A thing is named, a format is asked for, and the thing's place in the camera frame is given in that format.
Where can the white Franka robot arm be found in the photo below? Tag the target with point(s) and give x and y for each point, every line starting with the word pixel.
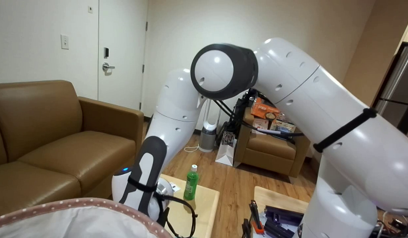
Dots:
pixel 299 83

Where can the pink patterned laundry bin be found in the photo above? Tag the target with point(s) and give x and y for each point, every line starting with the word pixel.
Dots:
pixel 58 206

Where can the silver bladeless tower fan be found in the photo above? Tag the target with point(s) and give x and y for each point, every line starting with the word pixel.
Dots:
pixel 207 138

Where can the dark blue backpack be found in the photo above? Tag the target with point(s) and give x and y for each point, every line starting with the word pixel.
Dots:
pixel 239 112

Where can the white paper bag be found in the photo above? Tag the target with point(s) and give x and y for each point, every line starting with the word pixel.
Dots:
pixel 225 152

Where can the small white printed box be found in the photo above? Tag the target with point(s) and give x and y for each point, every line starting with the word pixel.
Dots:
pixel 258 124

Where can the orange box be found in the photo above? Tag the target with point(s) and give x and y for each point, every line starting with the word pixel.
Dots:
pixel 264 108

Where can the green plastic bottle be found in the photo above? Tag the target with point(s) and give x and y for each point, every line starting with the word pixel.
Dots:
pixel 190 185

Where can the brown leather armchair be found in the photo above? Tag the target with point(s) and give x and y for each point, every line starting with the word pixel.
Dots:
pixel 269 152

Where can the clear packaged box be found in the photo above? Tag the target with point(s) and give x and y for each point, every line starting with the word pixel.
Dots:
pixel 282 126

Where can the light wood coffee table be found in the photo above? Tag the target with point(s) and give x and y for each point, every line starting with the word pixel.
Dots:
pixel 207 206

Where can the light wood robot table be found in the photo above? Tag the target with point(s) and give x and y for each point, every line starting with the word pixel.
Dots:
pixel 277 198

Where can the orange black clamp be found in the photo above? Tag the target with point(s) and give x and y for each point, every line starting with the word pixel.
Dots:
pixel 256 219

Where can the white door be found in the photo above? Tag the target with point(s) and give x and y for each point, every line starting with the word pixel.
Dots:
pixel 124 34

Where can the black door keypad lock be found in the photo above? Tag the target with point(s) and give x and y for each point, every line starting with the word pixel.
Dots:
pixel 105 51

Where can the blue black tool case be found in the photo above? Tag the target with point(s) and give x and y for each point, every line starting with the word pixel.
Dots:
pixel 282 216

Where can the brown leather sofa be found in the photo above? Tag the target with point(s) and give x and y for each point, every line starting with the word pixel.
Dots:
pixel 58 153

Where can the grey metal appliance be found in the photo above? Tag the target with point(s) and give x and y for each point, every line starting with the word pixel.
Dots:
pixel 398 83

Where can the white light switch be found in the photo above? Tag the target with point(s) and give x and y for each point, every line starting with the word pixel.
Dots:
pixel 64 40

